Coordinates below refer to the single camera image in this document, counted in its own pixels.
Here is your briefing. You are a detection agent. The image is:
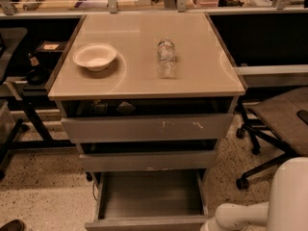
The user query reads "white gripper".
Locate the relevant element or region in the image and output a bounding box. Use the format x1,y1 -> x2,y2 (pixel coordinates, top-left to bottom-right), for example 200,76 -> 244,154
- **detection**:
200,217 -> 225,231

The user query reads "black device under desk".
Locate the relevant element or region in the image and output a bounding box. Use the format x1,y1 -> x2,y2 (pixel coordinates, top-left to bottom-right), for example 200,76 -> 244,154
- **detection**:
26,53 -> 49,85

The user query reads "dark shoe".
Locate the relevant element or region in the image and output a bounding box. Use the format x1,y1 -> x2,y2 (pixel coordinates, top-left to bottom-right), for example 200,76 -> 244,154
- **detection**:
0,219 -> 24,231

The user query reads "grey drawer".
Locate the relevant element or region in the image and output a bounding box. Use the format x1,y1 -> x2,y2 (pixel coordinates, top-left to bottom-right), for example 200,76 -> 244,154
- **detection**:
85,169 -> 209,231
80,140 -> 218,172
59,97 -> 236,143

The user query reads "grey top drawer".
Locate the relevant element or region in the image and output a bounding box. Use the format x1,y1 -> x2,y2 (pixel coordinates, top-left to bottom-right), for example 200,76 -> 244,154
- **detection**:
59,97 -> 236,143

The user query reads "grey bottom drawer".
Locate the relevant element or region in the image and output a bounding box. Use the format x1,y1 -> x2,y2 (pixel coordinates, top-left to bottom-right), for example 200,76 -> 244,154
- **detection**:
85,169 -> 209,231

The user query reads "grey drawer cabinet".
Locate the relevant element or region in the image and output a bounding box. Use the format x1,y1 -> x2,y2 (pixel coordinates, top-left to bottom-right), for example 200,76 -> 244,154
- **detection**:
45,13 -> 248,231

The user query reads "clear plastic water bottle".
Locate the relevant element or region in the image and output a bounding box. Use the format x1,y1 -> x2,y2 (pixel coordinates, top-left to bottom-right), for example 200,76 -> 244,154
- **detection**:
157,38 -> 176,78

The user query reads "grey middle drawer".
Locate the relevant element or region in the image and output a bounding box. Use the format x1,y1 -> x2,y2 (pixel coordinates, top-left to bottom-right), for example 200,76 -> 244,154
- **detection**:
80,140 -> 218,172

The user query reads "black office chair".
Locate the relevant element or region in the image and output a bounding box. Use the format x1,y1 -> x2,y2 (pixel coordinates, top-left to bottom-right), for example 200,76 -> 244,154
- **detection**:
236,87 -> 308,190

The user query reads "white paper bowl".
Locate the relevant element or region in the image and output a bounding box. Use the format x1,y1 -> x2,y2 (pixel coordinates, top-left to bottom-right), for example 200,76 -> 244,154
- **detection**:
73,43 -> 117,71

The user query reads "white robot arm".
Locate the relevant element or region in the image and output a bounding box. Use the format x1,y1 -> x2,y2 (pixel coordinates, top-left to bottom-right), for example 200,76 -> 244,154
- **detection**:
200,157 -> 308,231

